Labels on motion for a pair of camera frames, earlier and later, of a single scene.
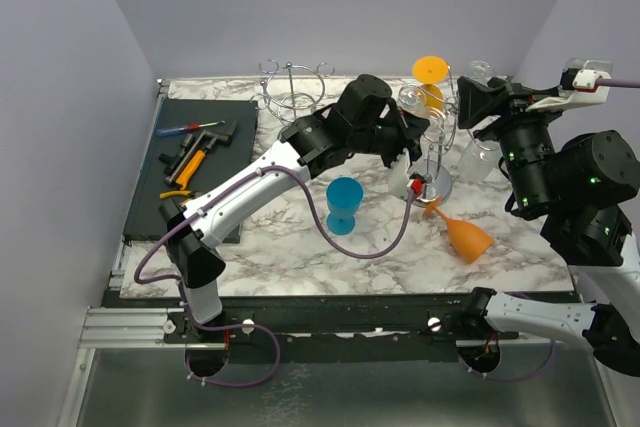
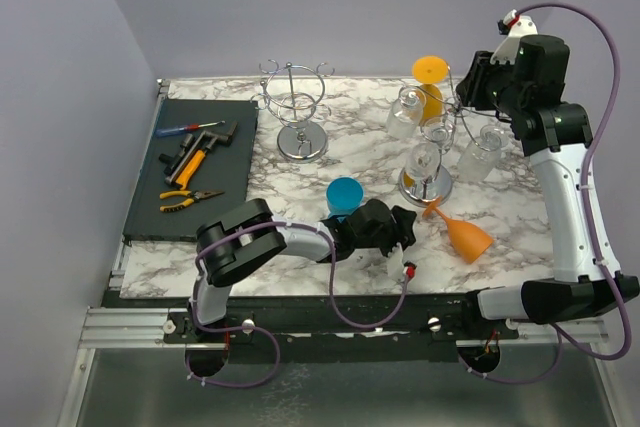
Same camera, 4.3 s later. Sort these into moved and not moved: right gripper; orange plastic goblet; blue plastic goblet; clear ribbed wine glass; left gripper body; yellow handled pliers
Moved: right gripper; left gripper body
Not moved: orange plastic goblet; yellow handled pliers; clear ribbed wine glass; blue plastic goblet
